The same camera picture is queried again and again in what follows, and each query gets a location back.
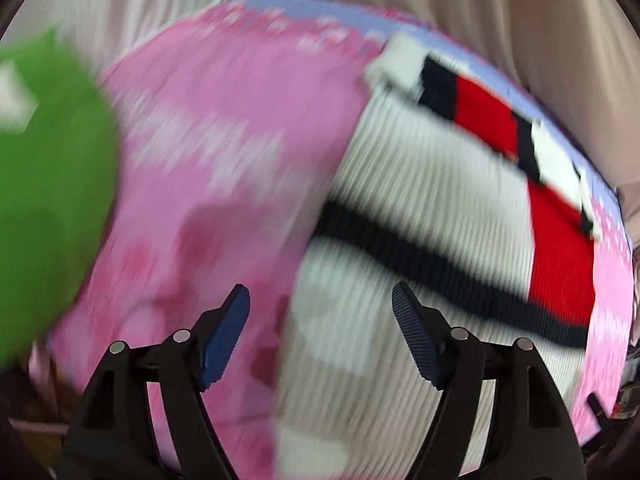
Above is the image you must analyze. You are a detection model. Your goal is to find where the beige curtain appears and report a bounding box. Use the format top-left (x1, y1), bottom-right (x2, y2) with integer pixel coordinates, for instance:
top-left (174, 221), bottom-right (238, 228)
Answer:
top-left (10, 0), bottom-right (640, 261)

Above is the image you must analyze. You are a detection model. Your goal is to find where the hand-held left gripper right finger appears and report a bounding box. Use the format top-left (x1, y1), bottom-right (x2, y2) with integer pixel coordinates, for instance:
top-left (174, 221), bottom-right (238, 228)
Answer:
top-left (391, 281), bottom-right (587, 480)

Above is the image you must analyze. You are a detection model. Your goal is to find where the white striped knit sweater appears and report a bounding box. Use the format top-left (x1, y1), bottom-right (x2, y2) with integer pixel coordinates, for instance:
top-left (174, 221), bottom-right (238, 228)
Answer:
top-left (274, 34), bottom-right (603, 480)

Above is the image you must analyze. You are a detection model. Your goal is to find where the green cloth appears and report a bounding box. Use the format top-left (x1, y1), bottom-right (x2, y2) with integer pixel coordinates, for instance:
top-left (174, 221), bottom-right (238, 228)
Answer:
top-left (0, 27), bottom-right (121, 368)

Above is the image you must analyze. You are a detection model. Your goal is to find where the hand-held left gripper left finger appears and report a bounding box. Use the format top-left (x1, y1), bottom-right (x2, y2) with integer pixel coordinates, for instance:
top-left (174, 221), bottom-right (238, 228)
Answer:
top-left (56, 283), bottom-right (251, 480)

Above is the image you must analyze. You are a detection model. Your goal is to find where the pink printed blanket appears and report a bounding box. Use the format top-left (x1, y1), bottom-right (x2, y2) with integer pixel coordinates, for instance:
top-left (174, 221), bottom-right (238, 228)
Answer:
top-left (30, 0), bottom-right (636, 480)

